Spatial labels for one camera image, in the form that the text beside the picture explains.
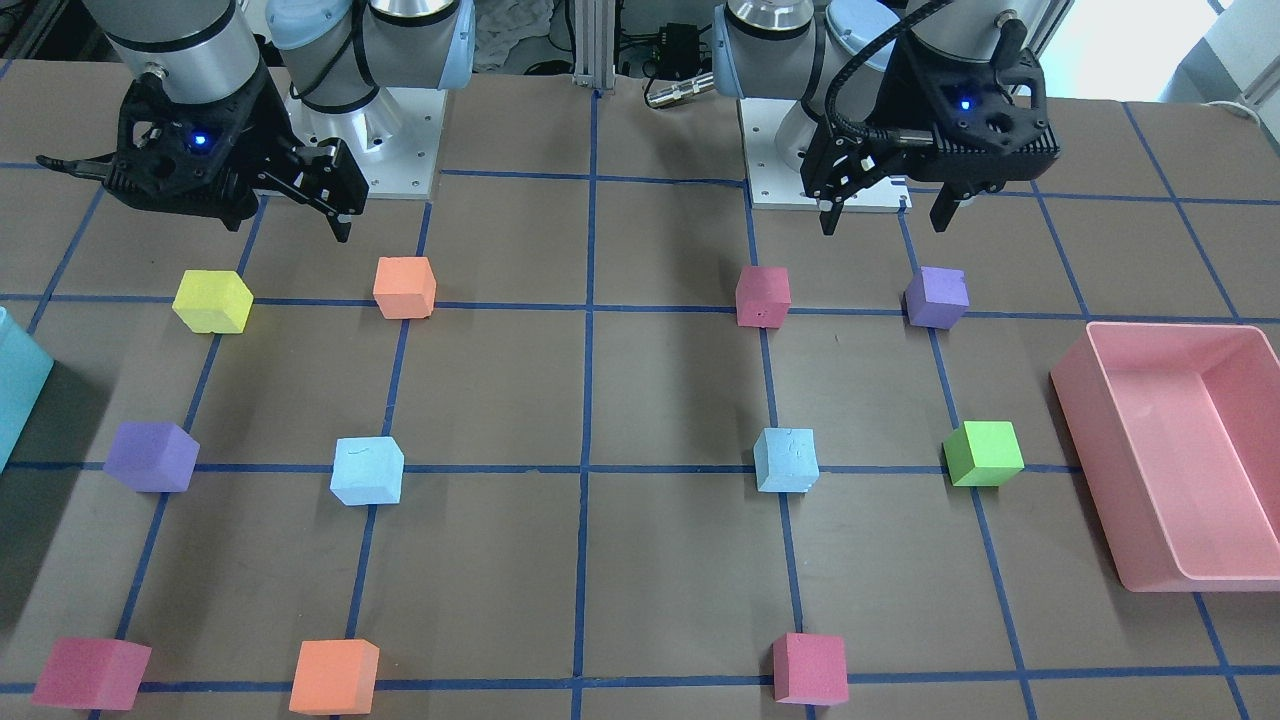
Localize aluminium frame post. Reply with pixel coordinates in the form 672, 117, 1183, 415
567, 0, 616, 95

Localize purple foam block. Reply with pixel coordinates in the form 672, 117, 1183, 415
904, 266, 970, 331
102, 421, 200, 493

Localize purple foam block top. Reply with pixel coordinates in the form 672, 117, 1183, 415
904, 266, 970, 331

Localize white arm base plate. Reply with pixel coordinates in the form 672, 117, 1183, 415
739, 99, 913, 213
285, 88, 451, 201

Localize pink foam block bottom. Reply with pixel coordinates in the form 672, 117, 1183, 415
771, 632, 850, 707
31, 637, 152, 711

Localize pink foam block top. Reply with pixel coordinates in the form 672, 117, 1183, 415
735, 265, 792, 329

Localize orange foam block top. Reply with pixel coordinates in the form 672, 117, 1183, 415
372, 256, 436, 320

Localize pink foam block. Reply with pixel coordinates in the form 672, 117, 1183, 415
771, 632, 850, 707
31, 637, 152, 711
735, 265, 792, 329

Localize orange foam block bottom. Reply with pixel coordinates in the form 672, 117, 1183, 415
288, 639, 380, 716

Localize silver cable connector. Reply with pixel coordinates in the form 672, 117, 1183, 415
644, 72, 716, 110

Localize black electronics box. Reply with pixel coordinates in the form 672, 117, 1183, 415
652, 23, 701, 78

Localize orange foam block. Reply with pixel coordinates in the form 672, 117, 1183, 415
288, 639, 380, 716
372, 256, 436, 320

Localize teal plastic bin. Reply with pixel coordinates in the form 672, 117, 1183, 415
1, 307, 54, 470

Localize light blue foam block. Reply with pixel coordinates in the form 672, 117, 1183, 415
753, 427, 820, 495
330, 436, 404, 506

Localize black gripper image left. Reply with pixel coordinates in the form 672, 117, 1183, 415
36, 63, 369, 243

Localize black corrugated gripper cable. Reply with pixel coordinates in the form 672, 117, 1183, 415
824, 0, 946, 147

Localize yellow foam block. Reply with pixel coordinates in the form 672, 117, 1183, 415
172, 269, 253, 334

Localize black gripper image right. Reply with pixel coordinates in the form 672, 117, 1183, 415
800, 37, 1062, 236

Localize green foam block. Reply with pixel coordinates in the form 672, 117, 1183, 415
943, 420, 1027, 487

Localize pink plastic bin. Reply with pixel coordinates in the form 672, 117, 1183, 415
1051, 322, 1279, 592

